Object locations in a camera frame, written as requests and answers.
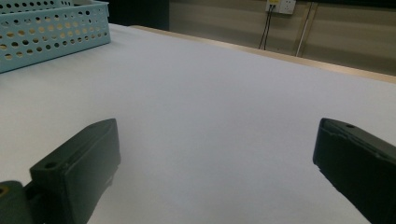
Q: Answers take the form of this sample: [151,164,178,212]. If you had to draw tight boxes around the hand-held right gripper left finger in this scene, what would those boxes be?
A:
[29,118,121,224]

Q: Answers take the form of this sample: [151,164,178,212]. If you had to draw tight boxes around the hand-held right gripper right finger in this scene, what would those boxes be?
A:
[312,117,396,224]

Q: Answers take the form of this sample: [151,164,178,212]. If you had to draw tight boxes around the light blue perforated plastic basket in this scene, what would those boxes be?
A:
[0,0,112,75]

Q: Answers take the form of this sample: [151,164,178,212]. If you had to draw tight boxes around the tan pants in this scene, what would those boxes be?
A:
[0,18,78,61]

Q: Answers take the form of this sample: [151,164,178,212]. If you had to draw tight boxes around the white table sheet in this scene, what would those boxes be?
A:
[0,22,396,224]

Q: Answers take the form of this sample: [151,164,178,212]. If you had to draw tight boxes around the black curtain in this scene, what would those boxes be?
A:
[102,0,171,32]

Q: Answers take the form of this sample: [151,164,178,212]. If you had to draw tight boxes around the black wall cable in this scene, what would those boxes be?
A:
[262,4,276,51]
[258,4,273,50]

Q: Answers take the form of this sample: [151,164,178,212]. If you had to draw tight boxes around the white wall socket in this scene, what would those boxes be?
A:
[265,0,297,16]

